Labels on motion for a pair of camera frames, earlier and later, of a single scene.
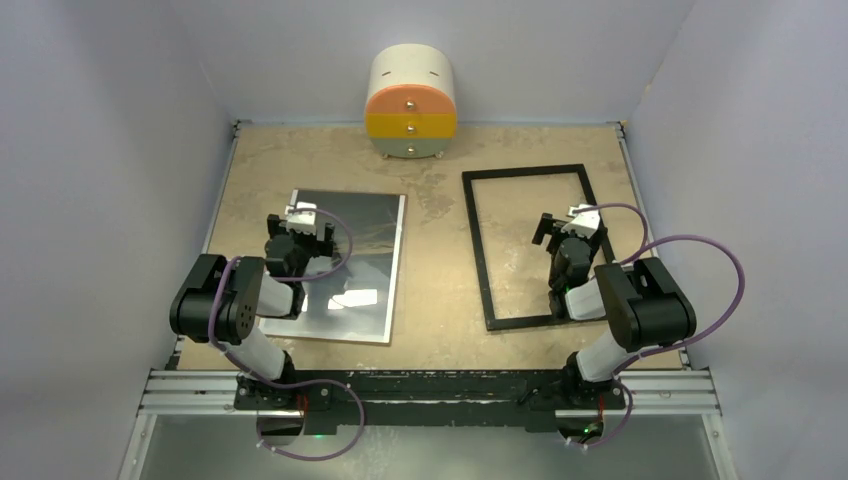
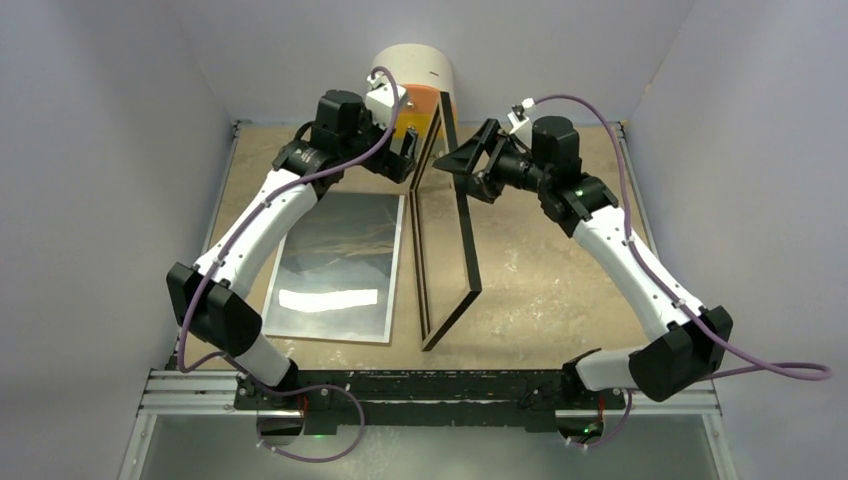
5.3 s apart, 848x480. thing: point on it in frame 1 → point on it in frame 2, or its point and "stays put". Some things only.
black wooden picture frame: (493, 323) → (414, 196)
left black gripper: (318, 247) → (392, 165)
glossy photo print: (349, 296) stays put
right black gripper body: (553, 246) → (515, 169)
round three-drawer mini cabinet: (411, 103) stays put
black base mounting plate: (377, 402) stays put
